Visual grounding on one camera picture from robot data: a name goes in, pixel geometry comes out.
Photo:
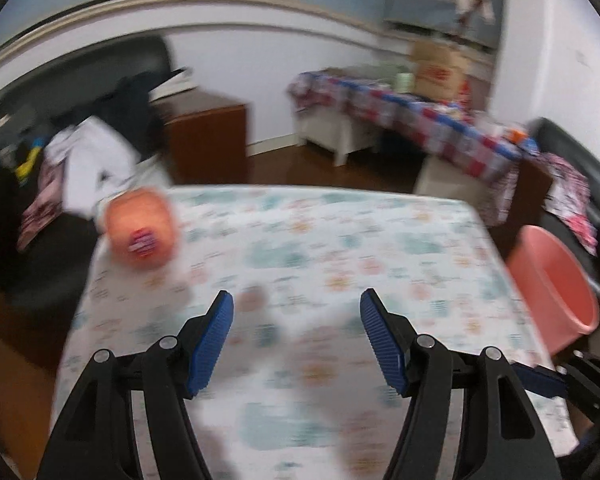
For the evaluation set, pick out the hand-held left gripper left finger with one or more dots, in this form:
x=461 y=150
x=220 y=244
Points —
x=210 y=345

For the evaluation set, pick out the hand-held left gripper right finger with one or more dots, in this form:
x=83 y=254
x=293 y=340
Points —
x=385 y=345

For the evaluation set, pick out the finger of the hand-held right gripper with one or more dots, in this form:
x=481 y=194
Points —
x=537 y=380

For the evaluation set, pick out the pink plastic bucket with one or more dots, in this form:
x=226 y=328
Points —
x=545 y=270

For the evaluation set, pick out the floral tablecloth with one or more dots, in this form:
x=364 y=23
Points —
x=305 y=260

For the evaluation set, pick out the red apple with sticker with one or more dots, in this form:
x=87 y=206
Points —
x=140 y=227

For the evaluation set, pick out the pink floral cloth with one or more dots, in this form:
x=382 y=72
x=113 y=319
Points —
x=582 y=230

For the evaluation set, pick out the white red patterned cloth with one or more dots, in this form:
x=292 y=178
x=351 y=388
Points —
x=497 y=197

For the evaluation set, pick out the plaid shirt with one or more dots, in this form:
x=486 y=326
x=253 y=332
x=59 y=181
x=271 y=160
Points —
x=567 y=175

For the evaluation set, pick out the brown wooden side table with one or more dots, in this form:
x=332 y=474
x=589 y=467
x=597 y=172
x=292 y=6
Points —
x=205 y=135

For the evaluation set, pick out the white garment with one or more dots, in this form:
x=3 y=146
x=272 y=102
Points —
x=92 y=165

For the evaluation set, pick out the pink patterned cloth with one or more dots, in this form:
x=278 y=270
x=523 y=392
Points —
x=42 y=205

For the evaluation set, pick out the white low table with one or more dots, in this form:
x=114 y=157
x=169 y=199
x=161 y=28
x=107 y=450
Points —
x=325 y=135

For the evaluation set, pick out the checkered tablecloth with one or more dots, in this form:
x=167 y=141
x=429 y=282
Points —
x=420 y=120

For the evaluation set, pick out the black leather armchair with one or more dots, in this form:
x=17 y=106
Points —
x=575 y=145

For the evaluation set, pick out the orange container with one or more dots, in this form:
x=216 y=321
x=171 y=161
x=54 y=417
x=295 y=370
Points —
x=516 y=135

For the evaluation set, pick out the dark navy garment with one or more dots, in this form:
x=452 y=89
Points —
x=130 y=105

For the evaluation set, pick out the yellow and blue cloth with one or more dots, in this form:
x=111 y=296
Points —
x=30 y=160

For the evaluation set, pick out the white folded cloth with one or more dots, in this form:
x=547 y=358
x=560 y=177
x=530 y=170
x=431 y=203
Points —
x=172 y=85

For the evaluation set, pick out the green tissue box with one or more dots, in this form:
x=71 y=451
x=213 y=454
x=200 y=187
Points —
x=404 y=82

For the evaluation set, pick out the brown paper bag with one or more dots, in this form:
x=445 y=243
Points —
x=437 y=70

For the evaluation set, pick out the grey garment on sofa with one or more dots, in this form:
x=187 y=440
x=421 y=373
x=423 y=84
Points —
x=15 y=130

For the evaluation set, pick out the black leather sofa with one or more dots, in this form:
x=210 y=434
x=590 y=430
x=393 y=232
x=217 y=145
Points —
x=80 y=75

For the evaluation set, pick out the wooden coat rack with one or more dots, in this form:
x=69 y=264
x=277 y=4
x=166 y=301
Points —
x=467 y=15

